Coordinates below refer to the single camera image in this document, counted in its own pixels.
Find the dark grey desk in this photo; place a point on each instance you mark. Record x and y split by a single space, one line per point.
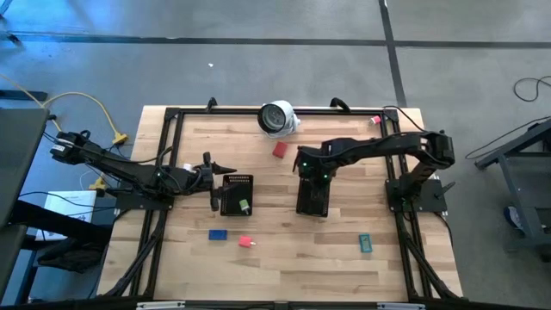
17 150

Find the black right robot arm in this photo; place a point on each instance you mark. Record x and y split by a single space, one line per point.
387 146

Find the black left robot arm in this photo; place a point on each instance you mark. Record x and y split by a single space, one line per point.
129 172

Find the yellow power plug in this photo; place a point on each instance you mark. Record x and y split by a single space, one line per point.
98 184

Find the black mesh basket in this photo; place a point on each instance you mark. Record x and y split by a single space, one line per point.
312 202
234 206

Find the black diagonal bar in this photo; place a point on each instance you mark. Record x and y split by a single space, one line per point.
56 221

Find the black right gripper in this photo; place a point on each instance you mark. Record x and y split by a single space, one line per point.
314 165

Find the green white plug adapter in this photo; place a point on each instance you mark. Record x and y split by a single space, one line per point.
244 204

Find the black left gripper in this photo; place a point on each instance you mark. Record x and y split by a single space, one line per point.
206 181

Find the white paper sheet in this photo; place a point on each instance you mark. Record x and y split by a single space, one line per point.
77 202

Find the grey metal cart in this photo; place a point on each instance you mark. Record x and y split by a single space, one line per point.
525 202

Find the small pink white adapter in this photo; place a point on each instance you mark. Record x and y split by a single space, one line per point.
375 120

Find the white cylindrical security camera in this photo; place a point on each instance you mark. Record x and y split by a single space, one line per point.
275 118

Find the pink red plug adapter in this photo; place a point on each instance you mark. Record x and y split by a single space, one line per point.
245 242

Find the black table clamp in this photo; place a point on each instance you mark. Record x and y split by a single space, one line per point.
211 103
340 103

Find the black bag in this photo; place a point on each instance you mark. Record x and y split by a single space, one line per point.
69 256

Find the blue block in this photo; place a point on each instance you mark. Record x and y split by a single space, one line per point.
218 234

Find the silver aluminium bracket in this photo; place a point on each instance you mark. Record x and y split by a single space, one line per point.
159 305
400 306

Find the red block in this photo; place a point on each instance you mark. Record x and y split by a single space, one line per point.
280 150

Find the person's foot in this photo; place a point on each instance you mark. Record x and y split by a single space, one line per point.
513 217

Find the teal rectangular card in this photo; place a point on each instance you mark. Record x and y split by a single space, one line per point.
365 243

